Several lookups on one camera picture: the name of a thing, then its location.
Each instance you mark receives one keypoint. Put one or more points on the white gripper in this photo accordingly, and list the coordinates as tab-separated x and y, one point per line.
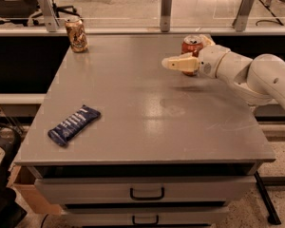
211	62

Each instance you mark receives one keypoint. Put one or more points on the red coke can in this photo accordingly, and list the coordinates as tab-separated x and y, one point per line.
191	48

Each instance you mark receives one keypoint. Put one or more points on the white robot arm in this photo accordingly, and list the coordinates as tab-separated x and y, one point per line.
257	81

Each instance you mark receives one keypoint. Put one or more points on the crushed gold can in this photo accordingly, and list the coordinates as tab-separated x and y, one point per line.
75	31

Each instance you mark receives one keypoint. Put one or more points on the blue rxbar blueberry wrapper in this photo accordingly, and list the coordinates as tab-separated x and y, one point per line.
66	130

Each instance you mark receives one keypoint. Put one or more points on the grey drawer cabinet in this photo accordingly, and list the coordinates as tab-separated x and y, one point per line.
158	128

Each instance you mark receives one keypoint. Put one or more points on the black table leg bar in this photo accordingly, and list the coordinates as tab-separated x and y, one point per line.
273	217

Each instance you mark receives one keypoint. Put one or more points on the cardboard box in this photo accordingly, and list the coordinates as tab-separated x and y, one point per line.
23	181

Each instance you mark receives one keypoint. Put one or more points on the black chair at left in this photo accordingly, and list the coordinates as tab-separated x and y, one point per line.
11	213

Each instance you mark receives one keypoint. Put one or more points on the right metal bracket post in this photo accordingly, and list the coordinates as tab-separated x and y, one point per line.
241	20

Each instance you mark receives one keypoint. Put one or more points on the metal bracket post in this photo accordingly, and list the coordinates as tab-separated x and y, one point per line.
166	7
49	16
241	20

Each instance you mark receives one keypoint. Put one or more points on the middle metal bracket post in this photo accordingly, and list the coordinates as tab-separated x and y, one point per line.
166	7

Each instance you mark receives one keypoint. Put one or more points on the left metal bracket post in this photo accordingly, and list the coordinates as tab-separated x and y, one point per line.
49	16

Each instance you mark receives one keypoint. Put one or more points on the upper black drawer handle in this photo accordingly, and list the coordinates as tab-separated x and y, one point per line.
147	195

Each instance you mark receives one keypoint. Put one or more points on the black drawer handle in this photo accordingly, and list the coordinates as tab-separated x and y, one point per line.
147	195
148	221

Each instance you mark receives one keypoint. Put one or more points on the lower black drawer handle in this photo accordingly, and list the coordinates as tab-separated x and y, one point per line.
148	221

